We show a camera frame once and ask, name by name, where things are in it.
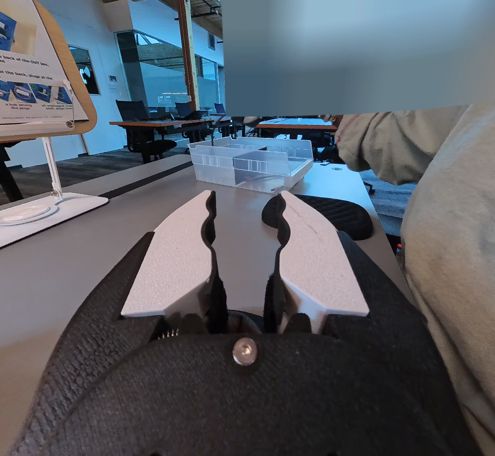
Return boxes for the wooden pillar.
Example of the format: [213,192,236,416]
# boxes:
[176,0,200,114]

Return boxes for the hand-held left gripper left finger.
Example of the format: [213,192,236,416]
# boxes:
[121,190,227,334]

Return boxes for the black bin divider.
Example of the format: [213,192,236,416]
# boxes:
[232,146,290,187]

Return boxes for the black phone sign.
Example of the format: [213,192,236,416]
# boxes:
[69,46,102,96]

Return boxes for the person's right forearm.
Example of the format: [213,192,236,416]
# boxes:
[336,106,470,186]

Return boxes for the clear plastic bin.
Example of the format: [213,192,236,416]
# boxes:
[187,137,314,193]

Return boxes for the wooden desk black legs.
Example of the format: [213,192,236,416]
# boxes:
[109,115,213,164]

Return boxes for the wooden display board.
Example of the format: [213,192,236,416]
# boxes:
[0,0,98,144]

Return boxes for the blue office chair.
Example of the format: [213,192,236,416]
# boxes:
[175,102,205,120]

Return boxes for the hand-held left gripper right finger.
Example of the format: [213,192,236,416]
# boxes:
[264,191,370,333]

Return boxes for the black office chair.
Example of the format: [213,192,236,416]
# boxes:
[116,100,176,158]

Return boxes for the black wrist rest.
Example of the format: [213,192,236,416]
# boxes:
[262,194,374,241]

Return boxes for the printed instruction sheet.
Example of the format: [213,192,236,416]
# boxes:
[0,0,89,125]

